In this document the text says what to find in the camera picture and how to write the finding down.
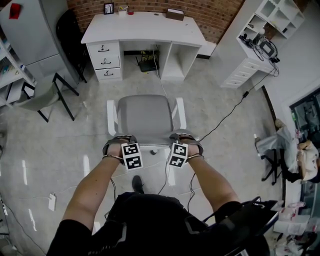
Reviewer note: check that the brown tissue box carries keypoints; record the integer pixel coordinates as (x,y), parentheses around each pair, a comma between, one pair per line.
(175,15)

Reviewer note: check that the white shelving rack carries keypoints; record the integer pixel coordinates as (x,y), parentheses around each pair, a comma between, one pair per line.
(5,82)

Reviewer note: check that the person's right hand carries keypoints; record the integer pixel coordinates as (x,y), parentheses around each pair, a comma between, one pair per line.
(193,151)

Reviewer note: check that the black router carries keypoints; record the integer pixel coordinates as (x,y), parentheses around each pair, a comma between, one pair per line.
(147,67)

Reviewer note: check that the black folded chair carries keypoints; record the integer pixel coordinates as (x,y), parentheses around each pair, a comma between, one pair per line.
(68,37)

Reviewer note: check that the red paper tag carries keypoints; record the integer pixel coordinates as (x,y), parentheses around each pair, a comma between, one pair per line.
(15,11)

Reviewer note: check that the white cluttered table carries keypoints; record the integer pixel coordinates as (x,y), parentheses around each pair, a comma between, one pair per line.
(292,225)

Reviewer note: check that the person's left forearm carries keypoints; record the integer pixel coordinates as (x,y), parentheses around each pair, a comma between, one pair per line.
(95,190)

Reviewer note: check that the person's right forearm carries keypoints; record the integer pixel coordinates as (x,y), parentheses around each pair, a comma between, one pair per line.
(212,182)

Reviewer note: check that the small black shelf item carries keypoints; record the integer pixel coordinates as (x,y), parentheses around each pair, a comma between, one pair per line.
(285,30)

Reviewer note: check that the person's left hand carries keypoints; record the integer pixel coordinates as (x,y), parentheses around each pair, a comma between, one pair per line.
(115,150)

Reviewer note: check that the black gadget cluster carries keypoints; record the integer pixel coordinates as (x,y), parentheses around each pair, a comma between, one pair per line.
(246,41)

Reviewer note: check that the white grey office chair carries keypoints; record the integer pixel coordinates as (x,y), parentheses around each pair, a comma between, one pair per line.
(146,117)

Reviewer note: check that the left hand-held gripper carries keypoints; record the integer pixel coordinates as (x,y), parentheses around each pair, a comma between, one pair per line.
(132,156)

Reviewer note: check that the grey refrigerator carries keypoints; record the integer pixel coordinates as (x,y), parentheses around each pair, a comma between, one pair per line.
(32,37)

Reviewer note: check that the white low box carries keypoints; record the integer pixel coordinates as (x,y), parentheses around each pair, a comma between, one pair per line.
(206,50)

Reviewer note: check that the person's left black shoe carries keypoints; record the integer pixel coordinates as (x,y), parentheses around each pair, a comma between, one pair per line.
(138,183)

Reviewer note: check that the black office chair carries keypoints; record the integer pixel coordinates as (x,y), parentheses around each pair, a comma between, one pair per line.
(273,170)

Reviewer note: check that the black picture frame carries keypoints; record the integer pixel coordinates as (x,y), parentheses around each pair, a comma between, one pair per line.
(109,8)

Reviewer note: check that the black power adapter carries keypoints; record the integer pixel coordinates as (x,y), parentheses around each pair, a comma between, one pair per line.
(275,60)

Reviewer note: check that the white power strip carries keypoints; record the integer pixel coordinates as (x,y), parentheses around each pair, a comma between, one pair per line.
(52,202)

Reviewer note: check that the person's black shirt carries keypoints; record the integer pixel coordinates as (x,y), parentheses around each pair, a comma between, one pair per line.
(150,225)

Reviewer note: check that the red tape roll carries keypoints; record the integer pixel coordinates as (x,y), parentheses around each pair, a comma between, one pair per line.
(130,13)

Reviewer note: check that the white desk with drawers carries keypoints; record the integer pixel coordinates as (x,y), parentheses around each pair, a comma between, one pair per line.
(145,27)

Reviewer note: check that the small white round lamp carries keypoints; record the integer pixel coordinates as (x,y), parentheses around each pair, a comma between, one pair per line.
(261,30)

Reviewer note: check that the grey chair black legs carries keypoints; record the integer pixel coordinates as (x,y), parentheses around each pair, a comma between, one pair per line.
(42,97)

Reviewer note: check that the black white screen device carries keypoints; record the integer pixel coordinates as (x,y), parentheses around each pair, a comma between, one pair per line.
(267,48)

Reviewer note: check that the white hutch desk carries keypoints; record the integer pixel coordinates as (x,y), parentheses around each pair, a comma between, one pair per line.
(230,42)

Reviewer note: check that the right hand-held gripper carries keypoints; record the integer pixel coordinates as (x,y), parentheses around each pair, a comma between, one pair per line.
(178,155)

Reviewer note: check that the white pen holder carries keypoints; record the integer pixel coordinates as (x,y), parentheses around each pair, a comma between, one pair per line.
(122,12)

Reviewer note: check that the black bag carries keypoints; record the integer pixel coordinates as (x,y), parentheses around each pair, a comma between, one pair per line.
(245,225)

